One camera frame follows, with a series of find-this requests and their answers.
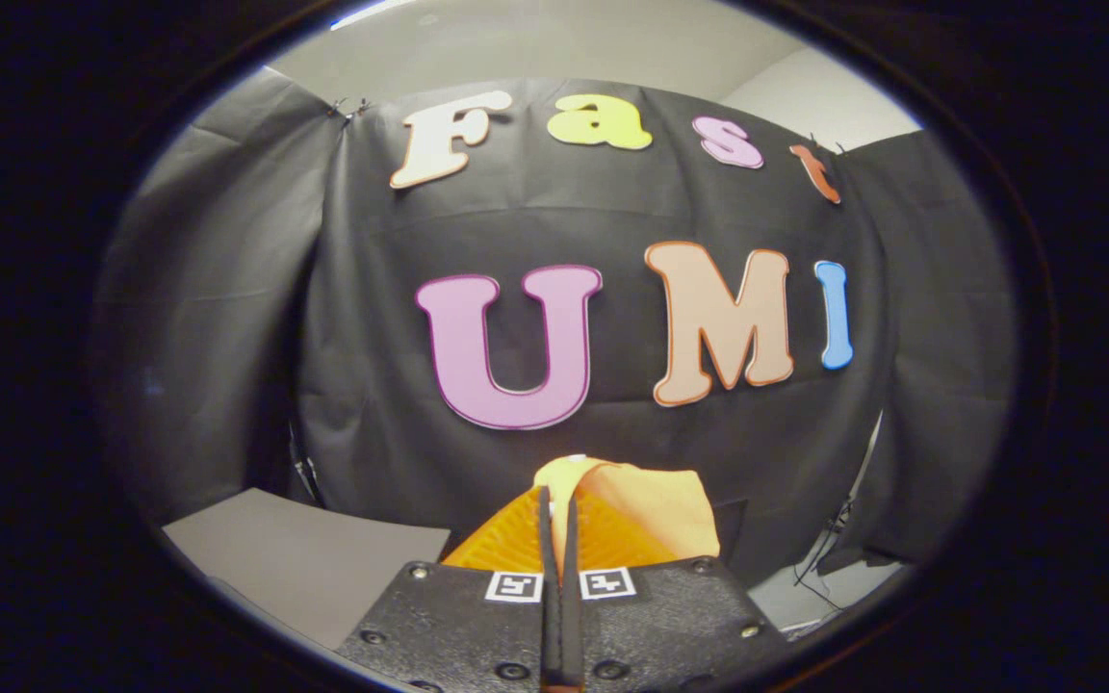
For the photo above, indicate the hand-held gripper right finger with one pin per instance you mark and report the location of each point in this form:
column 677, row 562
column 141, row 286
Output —
column 670, row 626

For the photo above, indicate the orange cloth garment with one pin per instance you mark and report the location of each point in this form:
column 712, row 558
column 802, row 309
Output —
column 656, row 510

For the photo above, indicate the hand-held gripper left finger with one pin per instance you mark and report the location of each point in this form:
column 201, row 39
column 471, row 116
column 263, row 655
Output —
column 458, row 626

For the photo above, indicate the white cabinet with black top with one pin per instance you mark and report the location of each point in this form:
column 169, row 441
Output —
column 304, row 558

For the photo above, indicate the black backdrop cloth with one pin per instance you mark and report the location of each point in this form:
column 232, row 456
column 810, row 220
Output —
column 612, row 192

